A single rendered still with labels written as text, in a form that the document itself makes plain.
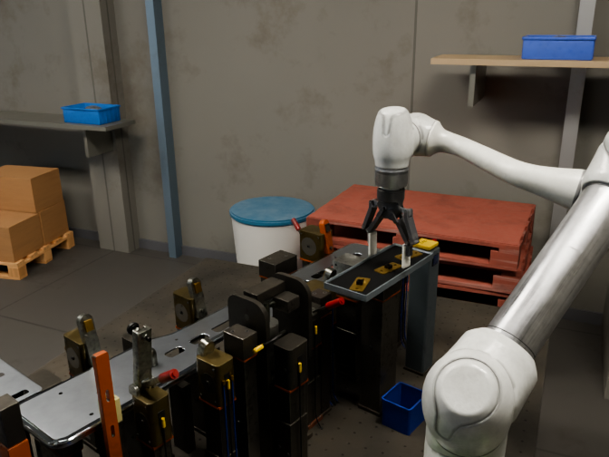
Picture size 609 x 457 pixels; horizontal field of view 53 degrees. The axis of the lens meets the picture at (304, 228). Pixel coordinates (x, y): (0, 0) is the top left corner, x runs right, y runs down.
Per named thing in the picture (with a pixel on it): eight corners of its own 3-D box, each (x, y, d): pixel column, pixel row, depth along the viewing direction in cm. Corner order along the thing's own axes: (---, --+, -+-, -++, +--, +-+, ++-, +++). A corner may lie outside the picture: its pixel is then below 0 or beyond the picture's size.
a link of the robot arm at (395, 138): (403, 171, 157) (420, 160, 168) (406, 111, 152) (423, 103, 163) (365, 168, 162) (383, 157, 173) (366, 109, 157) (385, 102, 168)
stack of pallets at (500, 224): (527, 325, 378) (543, 201, 351) (514, 393, 312) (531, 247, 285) (350, 293, 423) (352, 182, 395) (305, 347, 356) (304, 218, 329)
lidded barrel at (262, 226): (327, 289, 429) (327, 200, 407) (295, 324, 383) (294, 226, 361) (256, 277, 450) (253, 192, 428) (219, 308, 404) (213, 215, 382)
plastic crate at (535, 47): (594, 57, 317) (596, 34, 313) (594, 61, 296) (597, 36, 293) (524, 55, 330) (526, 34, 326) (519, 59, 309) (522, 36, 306)
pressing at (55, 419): (347, 241, 242) (347, 238, 242) (396, 255, 229) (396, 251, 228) (4, 413, 142) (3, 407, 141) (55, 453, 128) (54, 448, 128)
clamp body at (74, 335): (92, 426, 182) (76, 322, 171) (116, 442, 175) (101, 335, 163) (72, 437, 178) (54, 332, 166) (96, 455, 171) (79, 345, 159)
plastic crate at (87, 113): (122, 120, 452) (120, 104, 448) (100, 125, 431) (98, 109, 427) (85, 117, 465) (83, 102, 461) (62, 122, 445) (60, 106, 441)
